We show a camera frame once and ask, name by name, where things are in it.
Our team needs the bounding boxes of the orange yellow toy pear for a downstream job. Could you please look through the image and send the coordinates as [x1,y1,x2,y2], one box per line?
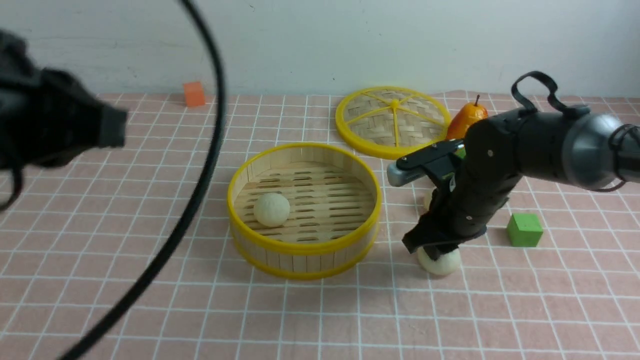
[445,95,489,141]

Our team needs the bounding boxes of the green cube block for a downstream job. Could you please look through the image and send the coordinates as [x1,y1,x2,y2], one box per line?
[506,213,544,248]

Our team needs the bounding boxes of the yellow rimmed bamboo steamer tray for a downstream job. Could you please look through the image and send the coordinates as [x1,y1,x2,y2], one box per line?
[226,142,383,280]

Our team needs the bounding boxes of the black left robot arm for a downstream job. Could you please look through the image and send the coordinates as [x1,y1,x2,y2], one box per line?
[0,30,128,211]

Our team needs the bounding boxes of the pink checked tablecloth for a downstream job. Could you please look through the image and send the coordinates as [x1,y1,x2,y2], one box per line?
[0,93,640,360]

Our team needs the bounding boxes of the orange cube block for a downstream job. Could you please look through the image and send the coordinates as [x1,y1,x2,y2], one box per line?
[182,81,207,108]

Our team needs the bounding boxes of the white bun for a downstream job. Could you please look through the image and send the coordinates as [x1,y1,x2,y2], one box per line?
[253,193,291,228]
[423,191,433,211]
[417,244,462,277]

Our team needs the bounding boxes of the green toy watermelon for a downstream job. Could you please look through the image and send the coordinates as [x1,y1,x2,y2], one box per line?
[454,146,467,159]

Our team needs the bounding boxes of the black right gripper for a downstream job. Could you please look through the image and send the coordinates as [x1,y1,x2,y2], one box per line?
[401,165,522,260]

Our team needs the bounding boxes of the black cable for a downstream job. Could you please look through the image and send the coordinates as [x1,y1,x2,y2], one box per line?
[56,0,227,360]

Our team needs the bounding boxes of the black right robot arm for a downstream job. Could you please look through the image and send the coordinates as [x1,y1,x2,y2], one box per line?
[387,71,640,261]

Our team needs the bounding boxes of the yellow rimmed woven steamer lid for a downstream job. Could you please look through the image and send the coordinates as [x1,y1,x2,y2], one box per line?
[334,86,451,160]

